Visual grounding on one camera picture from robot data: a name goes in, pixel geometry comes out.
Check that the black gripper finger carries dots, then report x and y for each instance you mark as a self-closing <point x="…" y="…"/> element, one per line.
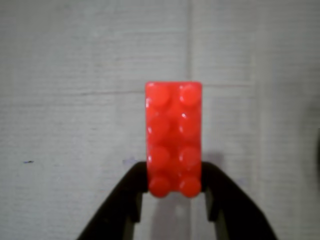
<point x="122" y="205"/>
<point x="232" y="205"/>

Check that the red lego block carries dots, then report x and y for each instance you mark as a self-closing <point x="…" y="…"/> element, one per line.
<point x="172" y="135"/>

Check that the beige cardboard sheet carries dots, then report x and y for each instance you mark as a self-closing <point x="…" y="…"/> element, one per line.
<point x="75" y="87"/>

